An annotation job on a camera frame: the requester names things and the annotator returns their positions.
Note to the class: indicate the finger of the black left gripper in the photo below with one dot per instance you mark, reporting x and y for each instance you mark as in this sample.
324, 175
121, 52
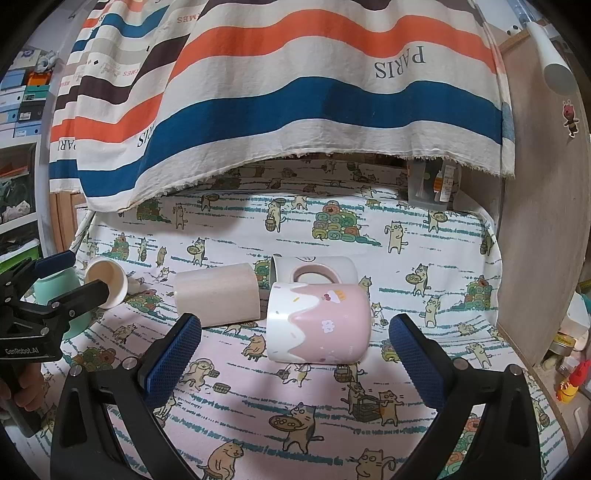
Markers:
80, 300
53, 264

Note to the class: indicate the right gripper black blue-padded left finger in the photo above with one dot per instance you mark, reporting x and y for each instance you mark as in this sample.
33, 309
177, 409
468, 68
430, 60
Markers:
84, 443

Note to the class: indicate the red cartoon sticker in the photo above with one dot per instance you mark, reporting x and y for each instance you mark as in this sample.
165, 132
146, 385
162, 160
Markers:
571, 121

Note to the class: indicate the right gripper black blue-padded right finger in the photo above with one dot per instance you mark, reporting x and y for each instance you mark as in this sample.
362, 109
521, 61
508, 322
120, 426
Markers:
506, 443

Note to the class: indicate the shelf with stacked boxes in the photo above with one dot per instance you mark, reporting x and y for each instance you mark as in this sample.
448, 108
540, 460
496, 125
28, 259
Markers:
26, 231

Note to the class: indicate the white lamp head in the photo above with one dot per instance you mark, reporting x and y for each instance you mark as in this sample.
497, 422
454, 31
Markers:
556, 73

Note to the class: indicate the person's left hand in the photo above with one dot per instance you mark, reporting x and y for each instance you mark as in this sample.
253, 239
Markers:
31, 395

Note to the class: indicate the beige cylindrical cup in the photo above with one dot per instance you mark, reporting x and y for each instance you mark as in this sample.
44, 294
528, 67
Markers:
218, 296

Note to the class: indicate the wooden side panel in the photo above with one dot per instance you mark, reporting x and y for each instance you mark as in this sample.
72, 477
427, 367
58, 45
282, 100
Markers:
545, 221

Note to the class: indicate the grey plastic storage box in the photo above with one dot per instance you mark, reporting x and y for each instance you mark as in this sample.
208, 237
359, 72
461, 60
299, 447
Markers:
432, 184

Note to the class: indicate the small cream cup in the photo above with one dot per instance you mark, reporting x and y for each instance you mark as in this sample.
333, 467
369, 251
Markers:
113, 276

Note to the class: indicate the red yellow toy figure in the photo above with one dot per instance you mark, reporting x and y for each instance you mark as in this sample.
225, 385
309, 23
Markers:
568, 388

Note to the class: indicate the striped Paris fabric cloth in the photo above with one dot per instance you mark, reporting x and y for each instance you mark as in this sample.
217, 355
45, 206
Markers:
158, 95

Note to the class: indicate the pink white ceramic mug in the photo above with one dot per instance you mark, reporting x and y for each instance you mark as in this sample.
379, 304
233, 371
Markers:
317, 323

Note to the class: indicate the mint green cup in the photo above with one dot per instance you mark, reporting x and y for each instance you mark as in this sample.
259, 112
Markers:
58, 284

